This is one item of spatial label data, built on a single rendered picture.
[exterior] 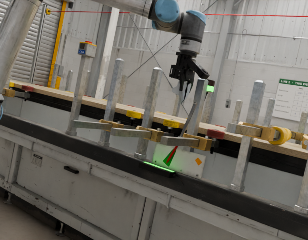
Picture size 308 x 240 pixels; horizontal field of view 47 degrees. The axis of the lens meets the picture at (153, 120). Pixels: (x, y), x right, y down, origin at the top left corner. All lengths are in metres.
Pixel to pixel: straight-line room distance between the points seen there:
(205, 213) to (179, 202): 0.13
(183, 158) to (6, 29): 0.90
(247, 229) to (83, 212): 1.18
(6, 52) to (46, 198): 1.28
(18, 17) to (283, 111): 7.69
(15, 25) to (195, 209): 1.07
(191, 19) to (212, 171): 0.71
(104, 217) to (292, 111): 6.99
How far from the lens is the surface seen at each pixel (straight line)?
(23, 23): 1.59
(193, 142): 1.46
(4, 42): 1.59
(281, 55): 9.04
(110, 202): 2.16
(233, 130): 1.17
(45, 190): 2.60
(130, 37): 11.36
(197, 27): 1.49
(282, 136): 1.60
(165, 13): 1.35
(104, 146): 1.83
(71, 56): 11.37
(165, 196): 1.64
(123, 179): 1.78
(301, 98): 8.72
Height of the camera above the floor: 0.98
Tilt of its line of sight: 3 degrees down
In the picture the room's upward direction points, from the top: 12 degrees clockwise
